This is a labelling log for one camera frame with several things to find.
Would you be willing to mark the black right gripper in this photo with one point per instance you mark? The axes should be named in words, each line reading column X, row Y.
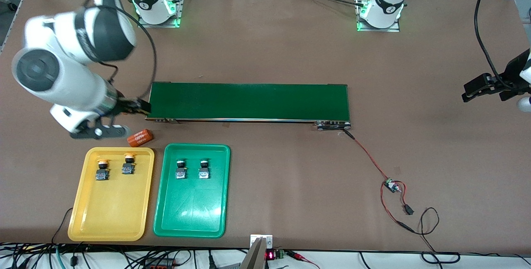
column 125, row 106

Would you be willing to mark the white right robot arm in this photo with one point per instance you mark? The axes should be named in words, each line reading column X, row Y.
column 62, row 78

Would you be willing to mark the green conveyor belt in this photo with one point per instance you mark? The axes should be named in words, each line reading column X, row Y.
column 265, row 111

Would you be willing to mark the red digit display module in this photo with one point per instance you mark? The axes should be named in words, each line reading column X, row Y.
column 270, row 255

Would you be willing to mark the yellow push button switch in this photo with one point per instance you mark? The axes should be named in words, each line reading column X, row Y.
column 128, row 168
column 102, row 173

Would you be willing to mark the orange 4680 battery cylinder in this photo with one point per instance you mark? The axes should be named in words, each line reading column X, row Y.
column 140, row 137

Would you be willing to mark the green push button switch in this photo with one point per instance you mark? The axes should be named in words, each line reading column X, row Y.
column 203, row 173
column 181, row 173

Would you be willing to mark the grey metal camera mount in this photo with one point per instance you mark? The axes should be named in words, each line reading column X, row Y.
column 257, row 256

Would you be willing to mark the red clip lead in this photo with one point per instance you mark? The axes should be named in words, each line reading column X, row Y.
column 300, row 256

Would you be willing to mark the small speed controller board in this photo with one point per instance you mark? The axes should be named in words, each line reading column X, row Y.
column 390, row 185

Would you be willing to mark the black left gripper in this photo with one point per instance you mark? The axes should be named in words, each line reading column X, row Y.
column 511, row 76

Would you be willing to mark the yellow plastic tray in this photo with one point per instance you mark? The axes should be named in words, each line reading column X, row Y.
column 110, row 211

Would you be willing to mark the orange power strip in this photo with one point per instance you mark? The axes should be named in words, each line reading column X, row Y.
column 159, row 265

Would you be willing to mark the green plastic tray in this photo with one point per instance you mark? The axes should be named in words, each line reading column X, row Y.
column 191, row 211

